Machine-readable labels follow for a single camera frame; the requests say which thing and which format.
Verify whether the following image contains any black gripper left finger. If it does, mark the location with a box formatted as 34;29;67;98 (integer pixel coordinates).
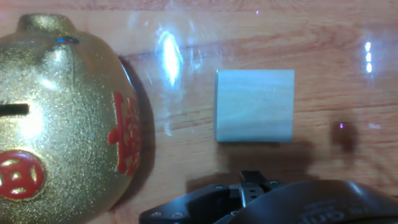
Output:
139;182;244;224

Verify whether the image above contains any pale wooden cube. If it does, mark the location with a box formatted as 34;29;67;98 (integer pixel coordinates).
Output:
213;68;295;143

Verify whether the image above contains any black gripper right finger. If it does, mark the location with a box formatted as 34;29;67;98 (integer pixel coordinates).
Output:
239;170;284;207

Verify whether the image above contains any golden piggy bank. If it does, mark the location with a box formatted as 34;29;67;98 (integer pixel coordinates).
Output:
0;12;143;224

